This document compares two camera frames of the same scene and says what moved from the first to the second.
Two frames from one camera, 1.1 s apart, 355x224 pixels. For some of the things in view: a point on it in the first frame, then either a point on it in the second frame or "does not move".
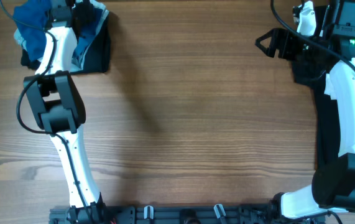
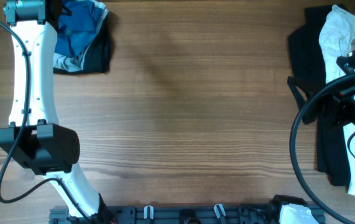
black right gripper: x=288 y=45 → x=338 y=102
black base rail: x=270 y=214 does not move
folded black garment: x=97 y=61 does not move
